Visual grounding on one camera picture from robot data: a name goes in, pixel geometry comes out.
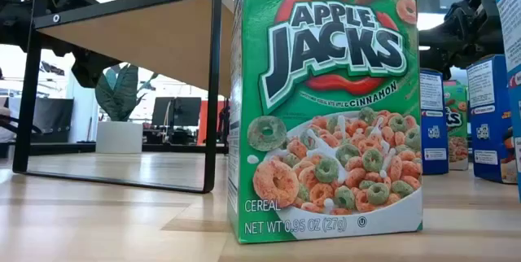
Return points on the green Apple Jacks cereal box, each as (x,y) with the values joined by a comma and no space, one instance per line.
(325,91)
(456,132)

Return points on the blue Rice Krispies cereal box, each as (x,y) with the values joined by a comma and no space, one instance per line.
(433,132)
(486,132)
(512,30)

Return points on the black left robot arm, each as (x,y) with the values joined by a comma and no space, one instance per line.
(16,26)

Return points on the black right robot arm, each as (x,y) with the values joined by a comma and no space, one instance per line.
(468,30)

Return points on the green artificial plant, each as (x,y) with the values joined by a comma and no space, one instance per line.
(122,95)

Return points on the white plant pot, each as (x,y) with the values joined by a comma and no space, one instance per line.
(118,138)

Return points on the black computer monitor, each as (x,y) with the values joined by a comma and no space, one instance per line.
(163,111)
(188,111)

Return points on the black office desk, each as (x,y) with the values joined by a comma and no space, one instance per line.
(179,136)

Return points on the red partition panel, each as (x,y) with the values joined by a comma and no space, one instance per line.
(203,123)

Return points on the black aluminium table frame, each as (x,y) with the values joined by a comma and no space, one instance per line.
(61,148)

